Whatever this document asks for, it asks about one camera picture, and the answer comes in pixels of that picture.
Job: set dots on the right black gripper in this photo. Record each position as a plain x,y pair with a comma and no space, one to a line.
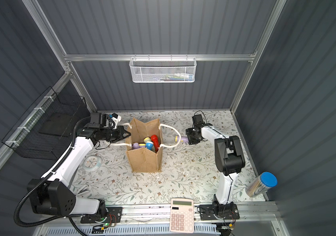
191,135

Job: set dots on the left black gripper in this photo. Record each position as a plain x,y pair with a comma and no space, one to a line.
115,134

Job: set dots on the purple flashlight top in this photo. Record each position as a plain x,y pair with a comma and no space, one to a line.
183,139

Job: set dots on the green flashlight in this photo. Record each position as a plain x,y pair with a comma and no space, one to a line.
147,139

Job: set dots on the blue flashlight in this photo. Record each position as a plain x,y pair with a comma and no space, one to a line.
149,145

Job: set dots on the red flashlight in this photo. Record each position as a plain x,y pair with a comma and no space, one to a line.
154,139

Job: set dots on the brown jute tote bag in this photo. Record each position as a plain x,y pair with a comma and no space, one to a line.
143,160

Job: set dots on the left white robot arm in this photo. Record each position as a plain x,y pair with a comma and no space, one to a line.
51,194

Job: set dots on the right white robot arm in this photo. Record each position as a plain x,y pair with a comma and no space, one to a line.
228,154

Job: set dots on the clear tape roll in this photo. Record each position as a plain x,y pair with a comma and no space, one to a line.
92,163

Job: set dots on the pink desk calculator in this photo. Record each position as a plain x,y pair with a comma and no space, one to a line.
182,216

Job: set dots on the blue lid pencil tube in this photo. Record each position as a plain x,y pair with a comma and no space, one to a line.
261,184

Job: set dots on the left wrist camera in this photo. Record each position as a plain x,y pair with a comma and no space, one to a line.
103,120

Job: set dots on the markers in wall basket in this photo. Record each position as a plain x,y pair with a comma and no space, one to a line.
177,77

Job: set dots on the black wire side basket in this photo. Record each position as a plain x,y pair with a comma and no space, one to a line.
47,131

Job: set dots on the white wire wall basket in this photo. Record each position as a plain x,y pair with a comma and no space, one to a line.
146,71

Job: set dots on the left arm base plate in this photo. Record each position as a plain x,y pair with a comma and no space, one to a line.
111,216

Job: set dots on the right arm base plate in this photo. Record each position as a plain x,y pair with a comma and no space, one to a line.
219,212

